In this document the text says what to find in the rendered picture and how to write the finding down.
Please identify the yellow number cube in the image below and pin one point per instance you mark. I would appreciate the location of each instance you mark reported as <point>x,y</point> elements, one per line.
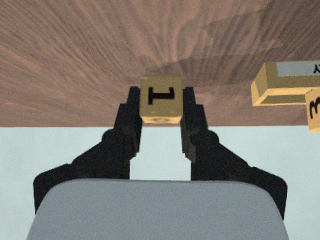
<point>161,99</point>
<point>313,109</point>

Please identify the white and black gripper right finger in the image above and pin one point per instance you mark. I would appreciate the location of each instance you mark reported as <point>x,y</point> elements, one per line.
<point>211,161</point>

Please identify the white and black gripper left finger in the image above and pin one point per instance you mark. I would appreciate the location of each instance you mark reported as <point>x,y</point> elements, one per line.
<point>111,157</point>

